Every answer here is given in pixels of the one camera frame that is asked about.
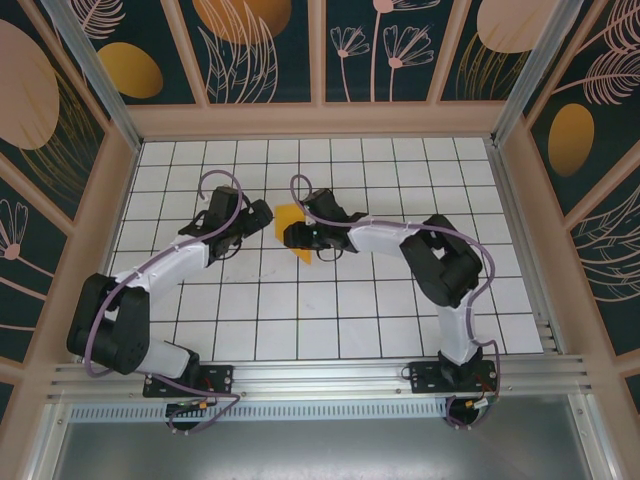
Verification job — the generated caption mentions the grey metal sheet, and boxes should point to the grey metal sheet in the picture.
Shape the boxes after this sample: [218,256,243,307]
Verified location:
[44,419,596,480]

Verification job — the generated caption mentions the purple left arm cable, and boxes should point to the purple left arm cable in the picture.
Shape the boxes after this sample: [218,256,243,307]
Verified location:
[82,169,246,436]

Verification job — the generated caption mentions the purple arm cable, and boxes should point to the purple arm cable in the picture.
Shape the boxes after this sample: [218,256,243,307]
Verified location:
[82,169,246,436]
[289,173,501,431]

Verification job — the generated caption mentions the dark wall panel orange circle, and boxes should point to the dark wall panel orange circle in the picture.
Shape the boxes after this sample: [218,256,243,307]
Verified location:
[180,0,314,105]

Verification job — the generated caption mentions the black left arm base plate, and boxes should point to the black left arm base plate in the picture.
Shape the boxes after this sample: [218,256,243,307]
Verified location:
[143,364,235,399]

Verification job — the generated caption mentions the long aluminium mounting rail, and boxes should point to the long aluminium mounting rail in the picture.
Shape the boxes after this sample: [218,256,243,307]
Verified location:
[47,354,596,404]

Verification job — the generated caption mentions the dark wall panel orange oval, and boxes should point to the dark wall panel orange oval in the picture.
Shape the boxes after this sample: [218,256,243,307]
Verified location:
[529,0,640,216]
[74,0,201,106]

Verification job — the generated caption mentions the aluminium corner post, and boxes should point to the aluminium corner post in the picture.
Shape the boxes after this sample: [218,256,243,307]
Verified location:
[492,0,586,146]
[42,0,144,151]

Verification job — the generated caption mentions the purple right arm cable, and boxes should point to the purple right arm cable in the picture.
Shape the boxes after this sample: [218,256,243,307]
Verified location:
[289,173,501,431]

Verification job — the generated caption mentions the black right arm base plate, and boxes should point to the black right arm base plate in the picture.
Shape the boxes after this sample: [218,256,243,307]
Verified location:
[408,360,499,395]

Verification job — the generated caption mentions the dark wall panel pink flowers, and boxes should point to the dark wall panel pink flowers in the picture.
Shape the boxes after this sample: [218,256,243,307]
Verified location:
[0,174,69,366]
[325,0,471,104]

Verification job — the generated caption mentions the aluminium side rail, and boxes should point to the aluminium side rail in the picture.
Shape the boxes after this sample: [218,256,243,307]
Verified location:
[487,139,569,356]

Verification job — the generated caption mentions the slotted grey cable duct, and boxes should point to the slotted grey cable duct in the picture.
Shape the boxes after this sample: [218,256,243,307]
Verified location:
[69,403,584,422]

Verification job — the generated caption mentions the dark wall panel pink circle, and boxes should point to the dark wall panel pink circle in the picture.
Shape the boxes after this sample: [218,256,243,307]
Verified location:
[439,0,544,104]
[0,14,109,221]

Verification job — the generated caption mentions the dark wall panel pink leaves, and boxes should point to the dark wall panel pink leaves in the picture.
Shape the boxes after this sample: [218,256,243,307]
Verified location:
[569,189,640,361]

